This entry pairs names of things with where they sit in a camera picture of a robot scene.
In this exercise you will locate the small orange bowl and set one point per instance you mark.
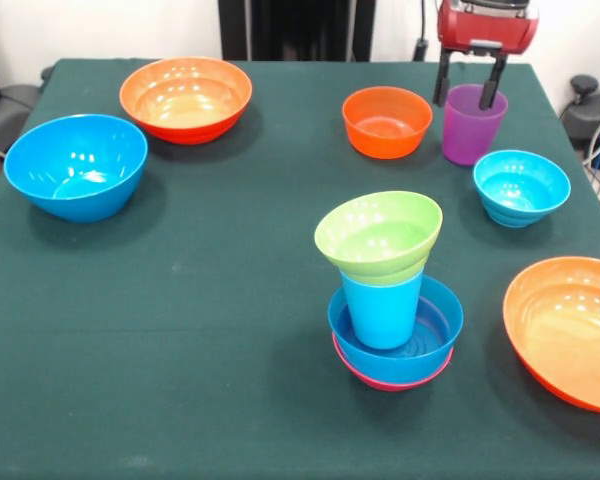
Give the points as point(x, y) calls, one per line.
point(387, 125)

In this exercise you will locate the large orange bowl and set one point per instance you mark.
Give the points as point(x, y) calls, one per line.
point(185, 100)
point(565, 330)

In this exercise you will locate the green ribbed bowl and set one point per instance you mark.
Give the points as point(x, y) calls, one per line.
point(375, 235)

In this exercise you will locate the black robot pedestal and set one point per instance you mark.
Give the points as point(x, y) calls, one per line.
point(295, 30)

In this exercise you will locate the dark green tablecloth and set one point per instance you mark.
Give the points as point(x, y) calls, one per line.
point(180, 350)

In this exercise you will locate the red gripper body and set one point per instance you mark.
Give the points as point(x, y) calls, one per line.
point(485, 30)

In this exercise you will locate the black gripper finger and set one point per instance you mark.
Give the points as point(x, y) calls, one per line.
point(441, 80)
point(491, 85)

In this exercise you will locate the light blue ribbed bowl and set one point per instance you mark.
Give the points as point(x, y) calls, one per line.
point(521, 195)

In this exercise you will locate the large blue bowl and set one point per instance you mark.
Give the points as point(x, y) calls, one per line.
point(75, 165)

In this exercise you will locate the blue cup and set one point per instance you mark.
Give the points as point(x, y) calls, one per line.
point(382, 315)

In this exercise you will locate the medium blue bowl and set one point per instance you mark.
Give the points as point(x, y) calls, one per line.
point(430, 340)

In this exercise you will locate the purple cup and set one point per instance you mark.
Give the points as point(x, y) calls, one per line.
point(467, 140)

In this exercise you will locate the pink bowl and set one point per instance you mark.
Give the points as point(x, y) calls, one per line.
point(360, 376)

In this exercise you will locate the dark grey pedestal foot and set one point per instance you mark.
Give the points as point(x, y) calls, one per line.
point(595, 115)

